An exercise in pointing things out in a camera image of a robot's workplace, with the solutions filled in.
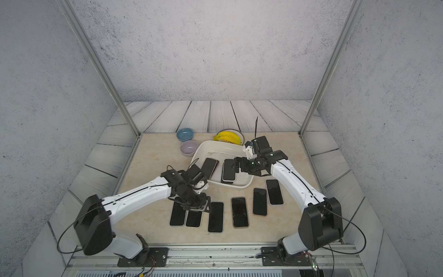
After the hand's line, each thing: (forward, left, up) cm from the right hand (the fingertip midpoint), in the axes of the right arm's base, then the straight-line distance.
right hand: (239, 168), depth 81 cm
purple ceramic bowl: (+24, +31, -14) cm, 42 cm away
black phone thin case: (+8, +5, -17) cm, 19 cm away
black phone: (+3, +9, -17) cm, 19 cm away
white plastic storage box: (+25, +10, -16) cm, 31 cm away
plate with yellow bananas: (+33, +5, -12) cm, 36 cm away
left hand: (-18, +14, -7) cm, 23 cm away
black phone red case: (+13, +17, -18) cm, 28 cm away
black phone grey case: (-3, -19, -17) cm, 26 cm away
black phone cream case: (-8, -11, -18) cm, 23 cm away
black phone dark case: (-17, +11, -16) cm, 26 cm away
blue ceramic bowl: (+38, +35, -15) cm, 54 cm away
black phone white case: (-17, +21, -17) cm, 32 cm away
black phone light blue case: (-16, +29, -16) cm, 37 cm away
